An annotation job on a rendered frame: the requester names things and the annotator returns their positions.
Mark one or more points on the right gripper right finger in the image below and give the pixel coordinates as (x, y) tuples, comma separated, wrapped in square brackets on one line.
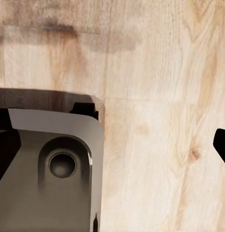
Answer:
[(219, 142)]

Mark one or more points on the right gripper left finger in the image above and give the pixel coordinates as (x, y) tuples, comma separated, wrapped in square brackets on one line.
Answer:
[(10, 144)]

